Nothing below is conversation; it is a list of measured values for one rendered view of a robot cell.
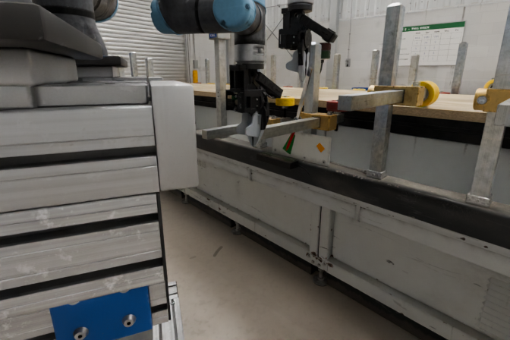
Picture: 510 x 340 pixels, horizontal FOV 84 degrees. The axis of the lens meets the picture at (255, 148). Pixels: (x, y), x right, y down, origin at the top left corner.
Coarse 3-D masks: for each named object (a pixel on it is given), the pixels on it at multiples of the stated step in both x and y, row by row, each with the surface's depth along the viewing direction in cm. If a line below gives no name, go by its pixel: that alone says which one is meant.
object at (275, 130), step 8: (296, 120) 89; (304, 120) 89; (312, 120) 91; (272, 128) 78; (280, 128) 81; (288, 128) 83; (296, 128) 86; (304, 128) 89; (264, 136) 77; (272, 136) 79
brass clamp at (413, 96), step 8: (368, 88) 82; (376, 88) 79; (384, 88) 78; (392, 88) 76; (400, 88) 75; (408, 88) 73; (416, 88) 72; (424, 88) 75; (408, 96) 74; (416, 96) 72; (392, 104) 77; (400, 104) 75; (408, 104) 74; (416, 104) 73
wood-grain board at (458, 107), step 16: (320, 96) 130; (336, 96) 130; (448, 96) 130; (464, 96) 130; (400, 112) 92; (416, 112) 89; (432, 112) 86; (448, 112) 83; (464, 112) 80; (480, 112) 77
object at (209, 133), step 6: (282, 120) 120; (288, 120) 122; (228, 126) 102; (234, 126) 102; (204, 132) 95; (210, 132) 95; (216, 132) 96; (222, 132) 98; (228, 132) 100; (234, 132) 102; (204, 138) 95; (210, 138) 95
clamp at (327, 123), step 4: (304, 116) 98; (308, 116) 97; (312, 116) 96; (316, 116) 95; (320, 116) 94; (324, 116) 93; (328, 116) 92; (332, 116) 93; (336, 116) 94; (320, 120) 94; (324, 120) 93; (328, 120) 92; (332, 120) 93; (336, 120) 95; (320, 124) 94; (324, 124) 93; (328, 124) 92; (332, 124) 94; (316, 128) 96; (320, 128) 95; (324, 128) 94; (328, 128) 92; (332, 128) 94
